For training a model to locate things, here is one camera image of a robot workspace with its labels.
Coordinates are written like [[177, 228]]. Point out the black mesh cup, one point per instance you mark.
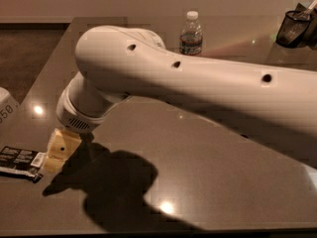
[[293, 28]]

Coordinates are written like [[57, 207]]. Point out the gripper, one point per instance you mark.
[[75, 119]]

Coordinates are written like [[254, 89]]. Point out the black rxbar chocolate bar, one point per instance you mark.
[[21, 162]]

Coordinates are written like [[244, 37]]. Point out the white utensil in cup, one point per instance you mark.
[[307, 10]]

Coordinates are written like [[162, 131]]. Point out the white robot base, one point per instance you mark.
[[8, 106]]

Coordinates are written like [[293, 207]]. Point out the clear plastic water bottle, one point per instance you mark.
[[191, 36]]

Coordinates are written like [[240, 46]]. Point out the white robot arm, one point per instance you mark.
[[271, 105]]

